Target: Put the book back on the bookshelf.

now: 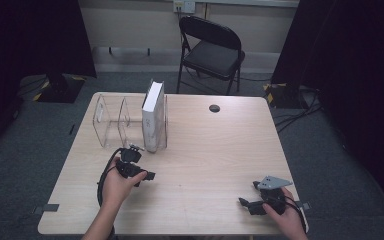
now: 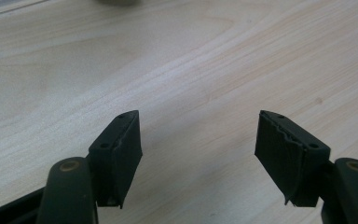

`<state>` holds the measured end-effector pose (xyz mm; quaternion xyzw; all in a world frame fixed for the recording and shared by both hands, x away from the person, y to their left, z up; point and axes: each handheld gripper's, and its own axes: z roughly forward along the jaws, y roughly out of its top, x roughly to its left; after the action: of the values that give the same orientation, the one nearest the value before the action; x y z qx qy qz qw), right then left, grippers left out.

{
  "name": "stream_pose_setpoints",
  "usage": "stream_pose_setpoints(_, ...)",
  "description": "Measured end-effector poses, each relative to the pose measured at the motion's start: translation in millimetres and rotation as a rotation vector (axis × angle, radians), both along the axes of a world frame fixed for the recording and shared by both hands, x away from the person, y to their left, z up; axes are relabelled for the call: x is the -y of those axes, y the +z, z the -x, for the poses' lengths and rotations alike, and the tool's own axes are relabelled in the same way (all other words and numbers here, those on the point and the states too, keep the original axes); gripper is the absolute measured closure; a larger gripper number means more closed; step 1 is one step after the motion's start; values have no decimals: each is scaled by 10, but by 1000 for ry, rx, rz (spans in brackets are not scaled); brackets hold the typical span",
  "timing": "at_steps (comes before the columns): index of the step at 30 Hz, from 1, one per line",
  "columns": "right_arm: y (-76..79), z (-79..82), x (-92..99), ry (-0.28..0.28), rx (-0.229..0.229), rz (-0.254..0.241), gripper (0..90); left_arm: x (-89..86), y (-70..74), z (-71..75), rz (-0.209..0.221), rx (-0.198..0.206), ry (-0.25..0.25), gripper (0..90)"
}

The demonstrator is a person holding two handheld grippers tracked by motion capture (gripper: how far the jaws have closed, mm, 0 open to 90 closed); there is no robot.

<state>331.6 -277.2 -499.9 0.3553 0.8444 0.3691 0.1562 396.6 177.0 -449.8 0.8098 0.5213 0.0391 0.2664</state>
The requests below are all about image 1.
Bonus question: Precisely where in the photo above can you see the person's left hand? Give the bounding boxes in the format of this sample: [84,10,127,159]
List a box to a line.
[101,157,148,208]

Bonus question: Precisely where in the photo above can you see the clear acrylic file rack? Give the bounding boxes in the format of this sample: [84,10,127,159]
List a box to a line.
[92,94,169,150]

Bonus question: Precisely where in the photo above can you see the black stand base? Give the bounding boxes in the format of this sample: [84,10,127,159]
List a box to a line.
[32,73,87,104]

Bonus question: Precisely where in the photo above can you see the white wall socket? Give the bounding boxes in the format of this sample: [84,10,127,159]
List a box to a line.
[173,0,197,14]

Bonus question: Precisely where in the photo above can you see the yellow-black striped stand base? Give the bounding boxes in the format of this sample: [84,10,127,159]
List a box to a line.
[263,82,314,109]

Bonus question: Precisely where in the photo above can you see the person's right hand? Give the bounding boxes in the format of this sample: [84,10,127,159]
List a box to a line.
[262,188,309,240]

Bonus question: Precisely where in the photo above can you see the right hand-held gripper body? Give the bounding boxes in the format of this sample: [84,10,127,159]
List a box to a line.
[253,175,294,215]

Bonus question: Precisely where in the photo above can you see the black floor cables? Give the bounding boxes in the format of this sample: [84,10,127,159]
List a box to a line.
[273,86,323,134]

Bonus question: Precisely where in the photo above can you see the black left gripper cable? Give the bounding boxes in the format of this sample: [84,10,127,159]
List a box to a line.
[96,148,123,208]

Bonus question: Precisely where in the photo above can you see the white book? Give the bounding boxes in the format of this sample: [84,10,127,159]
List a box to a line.
[141,79,165,154]

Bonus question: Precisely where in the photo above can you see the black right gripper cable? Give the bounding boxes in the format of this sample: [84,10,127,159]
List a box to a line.
[281,194,308,234]

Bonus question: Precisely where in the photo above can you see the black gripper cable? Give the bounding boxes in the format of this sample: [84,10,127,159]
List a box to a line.
[281,194,308,234]
[96,148,123,208]

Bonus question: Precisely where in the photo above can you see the black folding chair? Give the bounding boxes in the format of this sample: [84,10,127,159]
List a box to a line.
[175,15,247,96]

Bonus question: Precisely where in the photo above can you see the grey tape strip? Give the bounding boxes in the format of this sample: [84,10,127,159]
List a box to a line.
[33,203,60,215]
[294,200,311,211]

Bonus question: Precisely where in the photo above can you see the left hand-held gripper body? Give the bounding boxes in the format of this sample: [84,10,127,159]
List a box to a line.
[115,143,148,178]

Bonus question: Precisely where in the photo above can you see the dark curtain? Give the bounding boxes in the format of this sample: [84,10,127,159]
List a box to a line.
[271,0,384,214]
[0,0,97,158]

